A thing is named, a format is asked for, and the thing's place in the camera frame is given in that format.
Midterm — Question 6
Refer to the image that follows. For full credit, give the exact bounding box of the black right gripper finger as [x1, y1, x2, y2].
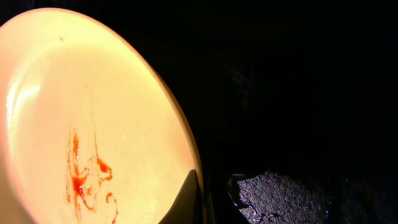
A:
[159, 170, 202, 224]

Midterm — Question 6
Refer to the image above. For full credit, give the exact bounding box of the yellow plate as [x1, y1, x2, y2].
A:
[1, 8, 206, 223]

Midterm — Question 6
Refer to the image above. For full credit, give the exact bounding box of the round black tray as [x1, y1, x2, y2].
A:
[1, 1, 397, 223]

